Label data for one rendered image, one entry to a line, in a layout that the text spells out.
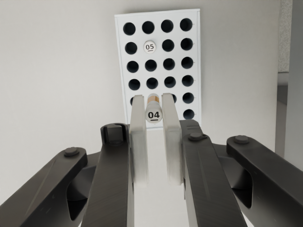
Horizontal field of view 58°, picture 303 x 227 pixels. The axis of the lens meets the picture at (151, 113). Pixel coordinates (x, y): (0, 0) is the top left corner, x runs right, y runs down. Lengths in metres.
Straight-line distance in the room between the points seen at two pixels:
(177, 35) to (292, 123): 0.14
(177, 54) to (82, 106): 0.13
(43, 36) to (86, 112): 0.10
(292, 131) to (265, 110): 0.09
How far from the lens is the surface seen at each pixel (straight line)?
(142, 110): 0.16
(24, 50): 0.35
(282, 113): 0.96
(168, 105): 0.16
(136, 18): 0.29
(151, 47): 0.27
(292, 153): 0.29
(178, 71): 0.29
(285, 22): 1.20
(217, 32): 0.33
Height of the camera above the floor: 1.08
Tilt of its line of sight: 72 degrees down
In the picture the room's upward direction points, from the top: 176 degrees clockwise
